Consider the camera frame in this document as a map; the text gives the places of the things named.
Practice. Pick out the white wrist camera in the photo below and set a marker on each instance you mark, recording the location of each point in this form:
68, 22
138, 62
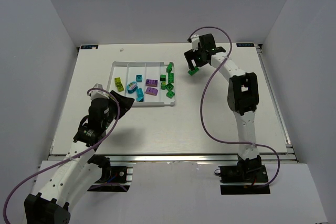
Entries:
195, 42
97, 92

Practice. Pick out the teal small lego brick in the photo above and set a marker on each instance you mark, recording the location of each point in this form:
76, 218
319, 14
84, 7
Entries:
138, 78

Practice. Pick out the teal small lego cube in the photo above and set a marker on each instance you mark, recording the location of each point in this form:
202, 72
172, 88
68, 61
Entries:
140, 99

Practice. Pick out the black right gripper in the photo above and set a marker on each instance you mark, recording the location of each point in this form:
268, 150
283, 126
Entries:
193, 55

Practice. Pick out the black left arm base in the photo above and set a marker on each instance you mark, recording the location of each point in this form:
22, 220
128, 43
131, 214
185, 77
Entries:
115, 177

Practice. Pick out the black corner label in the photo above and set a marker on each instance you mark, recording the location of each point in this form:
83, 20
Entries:
88, 47
245, 45

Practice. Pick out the white divided sorting tray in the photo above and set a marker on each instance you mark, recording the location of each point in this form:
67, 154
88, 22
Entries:
127, 72

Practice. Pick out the green lego piece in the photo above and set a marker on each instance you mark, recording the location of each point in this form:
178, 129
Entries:
163, 86

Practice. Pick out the black corner label left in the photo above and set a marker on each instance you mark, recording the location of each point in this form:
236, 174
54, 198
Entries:
88, 47

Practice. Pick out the purple arch lego brick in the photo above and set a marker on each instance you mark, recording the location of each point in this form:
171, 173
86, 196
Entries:
151, 91

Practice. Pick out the teal long lego brick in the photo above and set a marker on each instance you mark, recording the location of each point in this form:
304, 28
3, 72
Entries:
139, 93

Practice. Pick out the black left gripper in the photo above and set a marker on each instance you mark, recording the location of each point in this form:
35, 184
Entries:
113, 104

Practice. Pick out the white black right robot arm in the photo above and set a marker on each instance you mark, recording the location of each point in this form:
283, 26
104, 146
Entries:
242, 99

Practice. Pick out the green small lego cube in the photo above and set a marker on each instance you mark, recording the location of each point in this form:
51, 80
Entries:
169, 86

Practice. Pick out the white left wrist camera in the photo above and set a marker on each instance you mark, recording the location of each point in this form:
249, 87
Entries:
97, 92

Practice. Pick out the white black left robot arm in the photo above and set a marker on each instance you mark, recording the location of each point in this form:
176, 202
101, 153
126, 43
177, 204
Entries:
82, 167

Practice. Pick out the teal oval flower lego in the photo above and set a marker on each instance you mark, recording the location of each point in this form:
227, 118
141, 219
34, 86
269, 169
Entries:
132, 87

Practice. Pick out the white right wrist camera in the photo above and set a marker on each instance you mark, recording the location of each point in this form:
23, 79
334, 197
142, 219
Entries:
195, 42

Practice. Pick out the green slanted lego brick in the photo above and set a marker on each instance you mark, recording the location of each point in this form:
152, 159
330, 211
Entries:
170, 67

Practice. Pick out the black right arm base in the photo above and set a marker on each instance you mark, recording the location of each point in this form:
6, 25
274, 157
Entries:
247, 177

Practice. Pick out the lime green lego brick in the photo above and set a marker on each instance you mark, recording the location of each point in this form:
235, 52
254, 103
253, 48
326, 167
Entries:
117, 81

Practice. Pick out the black corner label right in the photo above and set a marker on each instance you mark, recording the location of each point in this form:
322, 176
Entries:
245, 45

